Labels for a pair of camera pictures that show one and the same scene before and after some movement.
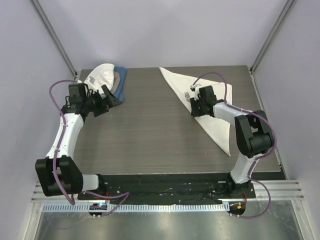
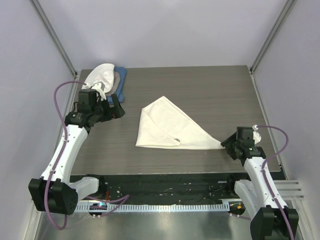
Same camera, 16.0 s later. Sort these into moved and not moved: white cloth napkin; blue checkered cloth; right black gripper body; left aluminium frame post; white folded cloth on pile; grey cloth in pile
Moved: white cloth napkin; right black gripper body
Not moved: blue checkered cloth; white folded cloth on pile; left aluminium frame post; grey cloth in pile
